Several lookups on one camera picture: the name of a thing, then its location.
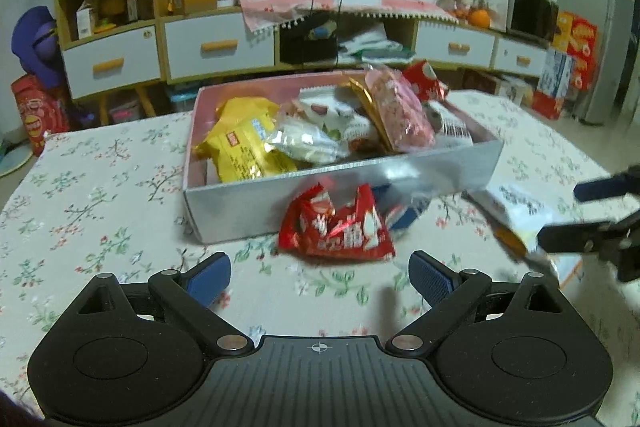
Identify blue snack packet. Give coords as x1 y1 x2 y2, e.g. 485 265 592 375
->
372 184 432 234

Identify red printed bag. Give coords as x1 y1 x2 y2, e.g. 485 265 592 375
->
11 74 71 158

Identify clear wrapped snack packet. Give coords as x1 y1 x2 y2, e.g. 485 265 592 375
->
267 117 351 166

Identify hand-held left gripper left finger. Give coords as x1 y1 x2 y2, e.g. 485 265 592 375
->
75 252 251 355

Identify tall wooden shelf cabinet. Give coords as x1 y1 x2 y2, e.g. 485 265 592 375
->
52 0 173 124

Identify silver fridge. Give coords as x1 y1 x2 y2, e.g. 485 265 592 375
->
552 0 640 126

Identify stacked red cartons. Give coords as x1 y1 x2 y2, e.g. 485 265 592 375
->
552 11 599 90

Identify red snack packet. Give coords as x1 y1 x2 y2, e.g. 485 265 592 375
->
277 182 396 261
402 60 449 103

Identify black bag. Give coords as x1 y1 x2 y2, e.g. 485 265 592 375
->
278 24 339 64

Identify blue and white carton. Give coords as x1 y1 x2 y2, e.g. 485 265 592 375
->
537 48 576 100

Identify purple plush toy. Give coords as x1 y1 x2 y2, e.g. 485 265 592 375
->
11 6 66 94

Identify white nut snack packet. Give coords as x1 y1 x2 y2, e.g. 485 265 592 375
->
290 84 382 152

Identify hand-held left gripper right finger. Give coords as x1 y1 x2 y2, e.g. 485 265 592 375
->
391 251 568 353

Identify floral tablecloth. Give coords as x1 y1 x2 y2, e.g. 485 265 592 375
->
0 89 640 427

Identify pink checked cloth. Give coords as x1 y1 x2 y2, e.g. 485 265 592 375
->
235 0 459 34

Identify clear plastic storage bin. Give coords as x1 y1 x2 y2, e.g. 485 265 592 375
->
107 94 144 124

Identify white barcode snack packet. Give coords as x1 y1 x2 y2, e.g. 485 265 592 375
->
425 101 474 144

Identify long low wooden cabinet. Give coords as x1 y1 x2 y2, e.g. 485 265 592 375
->
160 4 551 84

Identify pink snack packet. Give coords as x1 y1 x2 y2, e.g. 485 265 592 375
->
349 67 437 154

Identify microwave oven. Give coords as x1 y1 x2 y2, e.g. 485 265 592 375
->
505 0 560 48

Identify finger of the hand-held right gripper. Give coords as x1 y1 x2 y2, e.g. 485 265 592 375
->
537 212 640 284
574 167 640 202

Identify pink-lined cardboard box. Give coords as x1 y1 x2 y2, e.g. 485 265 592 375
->
182 69 505 244

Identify white and orange snack packet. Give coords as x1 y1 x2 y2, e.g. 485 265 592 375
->
465 184 582 284

